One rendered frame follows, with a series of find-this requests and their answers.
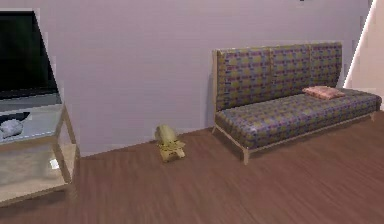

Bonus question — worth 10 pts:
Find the grey crumpled cloth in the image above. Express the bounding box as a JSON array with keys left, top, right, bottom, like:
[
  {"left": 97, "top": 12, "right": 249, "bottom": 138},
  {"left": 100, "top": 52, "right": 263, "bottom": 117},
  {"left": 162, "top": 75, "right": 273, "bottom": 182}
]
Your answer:
[{"left": 0, "top": 118, "right": 25, "bottom": 140}]

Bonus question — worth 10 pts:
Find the black television set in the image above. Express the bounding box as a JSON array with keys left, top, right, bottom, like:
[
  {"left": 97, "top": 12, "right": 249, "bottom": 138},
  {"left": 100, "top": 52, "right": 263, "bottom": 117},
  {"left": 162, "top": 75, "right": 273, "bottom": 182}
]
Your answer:
[{"left": 0, "top": 10, "right": 63, "bottom": 113}]

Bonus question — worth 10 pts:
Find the purple patterned sofa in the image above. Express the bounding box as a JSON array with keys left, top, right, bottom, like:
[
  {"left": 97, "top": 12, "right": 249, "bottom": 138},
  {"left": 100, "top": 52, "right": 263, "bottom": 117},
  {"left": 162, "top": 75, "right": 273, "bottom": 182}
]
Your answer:
[{"left": 211, "top": 41, "right": 383, "bottom": 166}]

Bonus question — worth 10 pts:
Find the pale wooden tv stand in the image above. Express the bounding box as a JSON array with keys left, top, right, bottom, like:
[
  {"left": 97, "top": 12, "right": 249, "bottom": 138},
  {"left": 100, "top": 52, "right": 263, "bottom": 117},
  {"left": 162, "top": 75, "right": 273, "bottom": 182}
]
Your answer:
[{"left": 0, "top": 103, "right": 81, "bottom": 208}]

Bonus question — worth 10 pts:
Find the yellow-green toy figure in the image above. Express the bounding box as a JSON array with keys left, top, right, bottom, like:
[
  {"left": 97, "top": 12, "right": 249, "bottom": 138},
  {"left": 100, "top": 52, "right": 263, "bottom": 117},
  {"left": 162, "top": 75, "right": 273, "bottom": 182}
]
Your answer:
[{"left": 154, "top": 124, "right": 187, "bottom": 164}]

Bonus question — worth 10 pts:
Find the pink cushion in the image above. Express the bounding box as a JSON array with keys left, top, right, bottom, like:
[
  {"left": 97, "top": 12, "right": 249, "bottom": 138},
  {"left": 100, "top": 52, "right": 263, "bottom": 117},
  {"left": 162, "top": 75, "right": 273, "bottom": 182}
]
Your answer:
[{"left": 302, "top": 85, "right": 346, "bottom": 101}]

